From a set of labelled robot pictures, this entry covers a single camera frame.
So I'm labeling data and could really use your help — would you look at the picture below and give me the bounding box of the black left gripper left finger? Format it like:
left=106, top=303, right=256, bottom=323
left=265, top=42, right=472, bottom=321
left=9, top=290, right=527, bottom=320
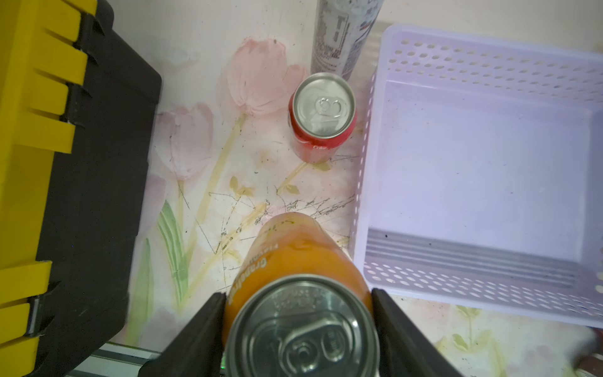
left=138, top=292, right=226, bottom=377

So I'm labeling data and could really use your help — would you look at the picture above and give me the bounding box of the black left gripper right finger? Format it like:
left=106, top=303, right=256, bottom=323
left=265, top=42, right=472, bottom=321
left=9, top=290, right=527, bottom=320
left=372, top=288, right=462, bottom=377

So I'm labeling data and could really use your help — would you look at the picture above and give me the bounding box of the orange soda can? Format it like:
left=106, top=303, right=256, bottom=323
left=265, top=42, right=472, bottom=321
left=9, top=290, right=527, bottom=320
left=223, top=212, right=379, bottom=376

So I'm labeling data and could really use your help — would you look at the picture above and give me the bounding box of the red cola can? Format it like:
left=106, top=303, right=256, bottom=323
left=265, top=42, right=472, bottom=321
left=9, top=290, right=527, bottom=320
left=288, top=72, right=357, bottom=164

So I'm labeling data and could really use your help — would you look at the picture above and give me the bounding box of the white energy can front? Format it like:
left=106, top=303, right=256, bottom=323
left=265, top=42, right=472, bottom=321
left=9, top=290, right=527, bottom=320
left=310, top=0, right=384, bottom=80

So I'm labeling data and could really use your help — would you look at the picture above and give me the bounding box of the lilac perforated plastic basket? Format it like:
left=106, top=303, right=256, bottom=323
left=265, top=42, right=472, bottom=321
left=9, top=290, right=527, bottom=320
left=350, top=25, right=602, bottom=328

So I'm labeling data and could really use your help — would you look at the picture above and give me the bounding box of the brown metal hand tool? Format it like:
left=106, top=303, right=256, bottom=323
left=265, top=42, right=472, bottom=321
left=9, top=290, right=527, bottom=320
left=574, top=329, right=603, bottom=377

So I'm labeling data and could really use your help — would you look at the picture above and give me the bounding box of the yellow black toolbox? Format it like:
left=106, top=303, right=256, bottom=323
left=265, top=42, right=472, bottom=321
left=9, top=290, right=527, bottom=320
left=1, top=1, right=162, bottom=376

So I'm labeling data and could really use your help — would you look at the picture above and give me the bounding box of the aluminium rail frame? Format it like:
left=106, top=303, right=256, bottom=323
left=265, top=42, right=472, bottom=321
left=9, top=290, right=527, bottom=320
left=67, top=342, right=160, bottom=377

